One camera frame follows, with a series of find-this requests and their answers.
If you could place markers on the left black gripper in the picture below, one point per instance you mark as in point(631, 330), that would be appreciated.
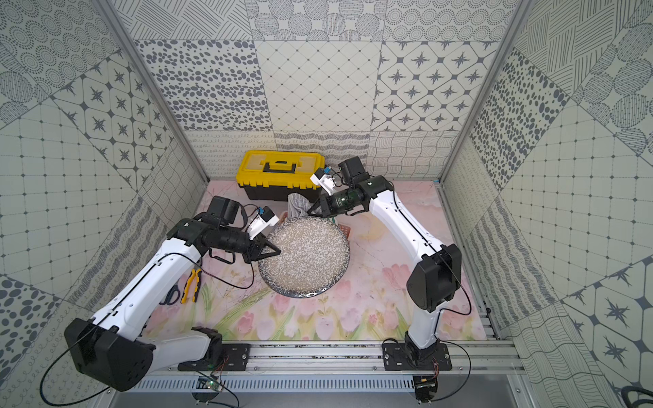
point(253, 247)

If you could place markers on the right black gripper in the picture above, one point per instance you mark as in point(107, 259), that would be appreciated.
point(326, 206)

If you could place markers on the speckled silver plate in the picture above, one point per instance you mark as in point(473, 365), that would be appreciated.
point(315, 254)

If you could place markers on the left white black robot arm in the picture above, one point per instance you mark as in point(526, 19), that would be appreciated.
point(108, 347)

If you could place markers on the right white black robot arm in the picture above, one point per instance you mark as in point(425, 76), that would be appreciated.
point(437, 268)

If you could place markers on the pink plastic basket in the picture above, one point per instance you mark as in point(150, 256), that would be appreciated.
point(344, 228)

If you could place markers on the yellow black toolbox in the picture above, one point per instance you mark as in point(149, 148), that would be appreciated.
point(274, 175)

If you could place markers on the left circuit board module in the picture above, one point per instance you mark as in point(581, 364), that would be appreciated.
point(206, 390)

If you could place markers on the right black module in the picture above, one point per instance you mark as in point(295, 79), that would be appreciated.
point(425, 388)

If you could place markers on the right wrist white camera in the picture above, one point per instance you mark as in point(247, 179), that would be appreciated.
point(323, 177)

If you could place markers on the wrist white camera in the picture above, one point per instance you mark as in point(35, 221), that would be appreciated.
point(323, 177)
point(264, 217)

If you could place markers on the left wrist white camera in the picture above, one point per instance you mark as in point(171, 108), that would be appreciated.
point(264, 217)

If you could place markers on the yellow handled pliers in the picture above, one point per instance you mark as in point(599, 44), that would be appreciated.
point(192, 287)

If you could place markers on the black handled scissors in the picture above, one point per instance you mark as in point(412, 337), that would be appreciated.
point(172, 297)

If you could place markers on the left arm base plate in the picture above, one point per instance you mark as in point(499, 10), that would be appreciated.
point(227, 357)

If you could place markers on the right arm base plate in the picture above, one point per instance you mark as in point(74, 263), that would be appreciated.
point(405, 357)

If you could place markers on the aluminium mounting rail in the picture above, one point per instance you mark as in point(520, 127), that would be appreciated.
point(360, 357)

